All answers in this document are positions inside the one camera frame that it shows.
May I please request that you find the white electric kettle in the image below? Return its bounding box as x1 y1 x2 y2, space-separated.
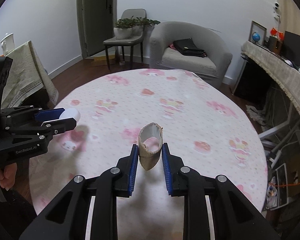
0 33 15 56

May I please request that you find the black handbag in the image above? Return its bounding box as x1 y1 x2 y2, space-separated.
173 38 207 57

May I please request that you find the person's left hand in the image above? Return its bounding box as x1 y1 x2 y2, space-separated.
0 163 17 191

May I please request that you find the small blue globe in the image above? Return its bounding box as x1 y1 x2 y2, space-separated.
251 32 261 44

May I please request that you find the grey dining chair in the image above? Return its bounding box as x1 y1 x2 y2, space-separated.
103 9 147 70

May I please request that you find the dark green door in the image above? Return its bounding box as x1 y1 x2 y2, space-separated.
76 0 116 58

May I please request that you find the framed picture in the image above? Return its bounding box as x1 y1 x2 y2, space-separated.
248 21 267 46

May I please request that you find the beige patterned tablecloth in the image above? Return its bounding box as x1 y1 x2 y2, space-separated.
1 41 59 108

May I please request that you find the small white round object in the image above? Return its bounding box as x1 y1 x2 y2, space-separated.
59 108 81 122

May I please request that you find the fringed beige desk runner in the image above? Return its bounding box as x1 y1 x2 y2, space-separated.
241 41 300 115

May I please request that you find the white security camera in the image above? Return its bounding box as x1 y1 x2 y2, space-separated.
274 2 281 15

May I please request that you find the potted green plant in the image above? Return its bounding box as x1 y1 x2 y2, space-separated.
114 16 160 40

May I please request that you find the pink cartoon tablecloth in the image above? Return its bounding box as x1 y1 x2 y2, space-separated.
28 68 269 240

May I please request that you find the grey armchair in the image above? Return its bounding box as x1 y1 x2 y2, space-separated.
149 21 232 88

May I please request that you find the black monitor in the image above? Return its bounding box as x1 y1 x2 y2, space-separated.
280 31 300 67

